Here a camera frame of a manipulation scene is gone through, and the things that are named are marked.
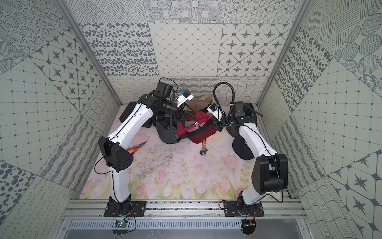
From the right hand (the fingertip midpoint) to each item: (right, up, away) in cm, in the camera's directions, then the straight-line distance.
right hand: (209, 121), depth 84 cm
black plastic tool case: (-60, +9, +29) cm, 68 cm away
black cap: (-26, -5, +6) cm, 27 cm away
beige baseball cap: (-5, +15, +35) cm, 39 cm away
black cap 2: (+21, -18, +10) cm, 30 cm away
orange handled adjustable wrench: (-3, -19, +11) cm, 22 cm away
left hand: (-7, +3, -12) cm, 14 cm away
